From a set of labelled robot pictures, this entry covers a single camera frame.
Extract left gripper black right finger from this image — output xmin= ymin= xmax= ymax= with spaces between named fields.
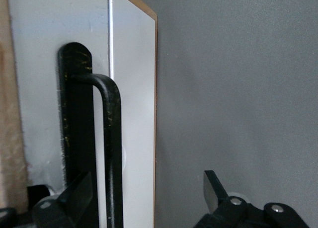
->
xmin=196 ymin=170 xmax=249 ymax=228

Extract wooden drawer with white front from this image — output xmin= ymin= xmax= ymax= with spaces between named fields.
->
xmin=7 ymin=0 xmax=158 ymax=228

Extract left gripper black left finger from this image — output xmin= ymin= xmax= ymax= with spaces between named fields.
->
xmin=32 ymin=170 xmax=94 ymax=228

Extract black metal drawer handle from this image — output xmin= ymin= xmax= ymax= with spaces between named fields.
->
xmin=57 ymin=41 xmax=124 ymax=228

